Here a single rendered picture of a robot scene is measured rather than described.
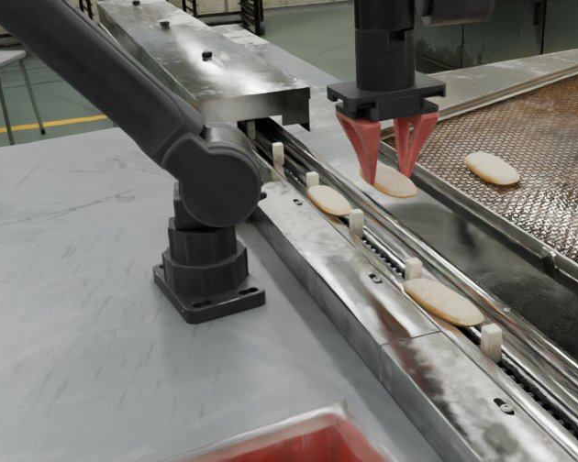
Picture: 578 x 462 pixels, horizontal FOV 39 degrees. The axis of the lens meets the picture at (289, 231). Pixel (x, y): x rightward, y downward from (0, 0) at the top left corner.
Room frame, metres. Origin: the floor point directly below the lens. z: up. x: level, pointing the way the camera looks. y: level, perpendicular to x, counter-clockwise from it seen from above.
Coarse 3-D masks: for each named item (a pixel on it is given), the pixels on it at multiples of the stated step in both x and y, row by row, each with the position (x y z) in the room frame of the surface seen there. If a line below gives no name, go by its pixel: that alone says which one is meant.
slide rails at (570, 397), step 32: (256, 128) 1.26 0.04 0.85; (288, 160) 1.09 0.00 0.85; (416, 256) 0.76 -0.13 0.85; (480, 352) 0.57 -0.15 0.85; (512, 352) 0.57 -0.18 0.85; (512, 384) 0.52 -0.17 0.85; (544, 384) 0.52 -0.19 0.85; (544, 416) 0.48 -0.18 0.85; (576, 416) 0.48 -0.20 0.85; (576, 448) 0.44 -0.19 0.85
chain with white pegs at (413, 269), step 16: (272, 144) 1.11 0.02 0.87; (352, 224) 0.84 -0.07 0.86; (368, 240) 0.82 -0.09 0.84; (384, 256) 0.78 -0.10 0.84; (400, 272) 0.74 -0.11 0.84; (416, 272) 0.70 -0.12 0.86; (496, 336) 0.57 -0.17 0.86; (496, 352) 0.57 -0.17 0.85; (544, 400) 0.51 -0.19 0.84; (560, 416) 0.49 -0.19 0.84; (576, 432) 0.47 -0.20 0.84
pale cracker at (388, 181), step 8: (376, 168) 0.80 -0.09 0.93; (384, 168) 0.80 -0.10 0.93; (392, 168) 0.80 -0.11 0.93; (376, 176) 0.78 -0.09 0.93; (384, 176) 0.77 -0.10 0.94; (392, 176) 0.77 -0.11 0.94; (400, 176) 0.77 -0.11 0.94; (376, 184) 0.76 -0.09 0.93; (384, 184) 0.75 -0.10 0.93; (392, 184) 0.75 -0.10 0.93; (400, 184) 0.75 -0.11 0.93; (408, 184) 0.75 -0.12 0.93; (384, 192) 0.75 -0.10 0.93; (392, 192) 0.74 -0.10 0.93; (400, 192) 0.74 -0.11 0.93; (408, 192) 0.74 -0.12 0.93; (416, 192) 0.74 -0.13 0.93
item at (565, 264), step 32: (576, 64) 1.14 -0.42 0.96; (480, 96) 1.09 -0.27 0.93; (512, 96) 1.09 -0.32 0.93; (384, 128) 1.04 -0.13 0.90; (480, 128) 1.01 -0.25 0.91; (512, 160) 0.89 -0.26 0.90; (576, 160) 0.85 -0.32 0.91; (448, 192) 0.84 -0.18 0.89; (512, 224) 0.72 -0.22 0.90; (544, 224) 0.73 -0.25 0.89
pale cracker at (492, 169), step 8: (480, 152) 0.91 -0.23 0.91; (464, 160) 0.90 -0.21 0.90; (472, 160) 0.89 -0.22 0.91; (480, 160) 0.88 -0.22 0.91; (488, 160) 0.88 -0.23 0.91; (496, 160) 0.87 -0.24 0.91; (472, 168) 0.88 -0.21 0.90; (480, 168) 0.87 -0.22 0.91; (488, 168) 0.86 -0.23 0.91; (496, 168) 0.85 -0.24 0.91; (504, 168) 0.85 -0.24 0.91; (512, 168) 0.85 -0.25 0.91; (480, 176) 0.86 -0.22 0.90; (488, 176) 0.84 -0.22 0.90; (496, 176) 0.84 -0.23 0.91; (504, 176) 0.83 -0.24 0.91; (512, 176) 0.83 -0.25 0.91; (496, 184) 0.83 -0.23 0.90; (504, 184) 0.82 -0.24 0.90; (512, 184) 0.82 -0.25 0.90
